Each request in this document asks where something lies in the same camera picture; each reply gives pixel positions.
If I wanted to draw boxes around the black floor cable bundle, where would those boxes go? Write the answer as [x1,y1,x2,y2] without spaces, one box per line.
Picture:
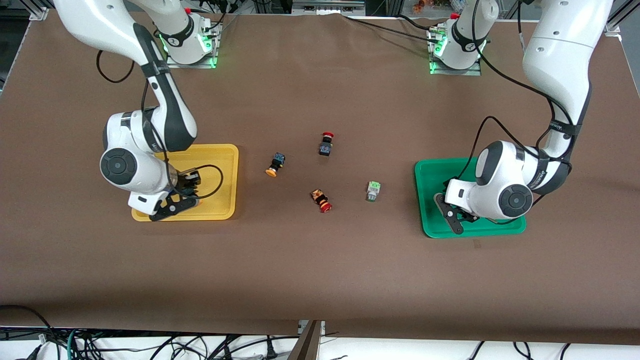
[0,304,301,360]

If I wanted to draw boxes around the green plastic tray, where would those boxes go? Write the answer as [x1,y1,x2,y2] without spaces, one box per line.
[414,156,527,239]

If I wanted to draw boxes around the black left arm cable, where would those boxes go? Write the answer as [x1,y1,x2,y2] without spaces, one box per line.
[452,0,577,226]

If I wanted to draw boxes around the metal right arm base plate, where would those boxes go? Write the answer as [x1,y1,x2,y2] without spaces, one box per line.
[165,19,222,69]

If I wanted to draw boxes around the black cable on table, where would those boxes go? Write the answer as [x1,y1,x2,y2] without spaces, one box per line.
[342,14,443,46]

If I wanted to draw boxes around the aluminium frame rail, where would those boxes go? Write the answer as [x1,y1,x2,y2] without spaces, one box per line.
[292,0,367,16]

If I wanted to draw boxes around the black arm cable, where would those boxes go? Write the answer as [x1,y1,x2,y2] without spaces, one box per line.
[452,0,577,226]
[96,49,225,201]

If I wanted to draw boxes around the metal table leg bracket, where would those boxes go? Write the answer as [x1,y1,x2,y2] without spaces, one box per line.
[287,320,327,360]

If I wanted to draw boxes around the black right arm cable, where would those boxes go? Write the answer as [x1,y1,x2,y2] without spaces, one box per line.
[96,49,225,201]

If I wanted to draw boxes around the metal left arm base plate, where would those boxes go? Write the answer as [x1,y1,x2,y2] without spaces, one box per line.
[427,26,483,77]

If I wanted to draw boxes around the colourful background items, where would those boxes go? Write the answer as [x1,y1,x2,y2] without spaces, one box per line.
[412,0,453,14]

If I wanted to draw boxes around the yellow plastic tray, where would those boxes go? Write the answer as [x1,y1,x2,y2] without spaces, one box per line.
[131,144,240,222]

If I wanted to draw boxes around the brown table cover sheet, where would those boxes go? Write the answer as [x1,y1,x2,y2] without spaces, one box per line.
[0,10,640,346]

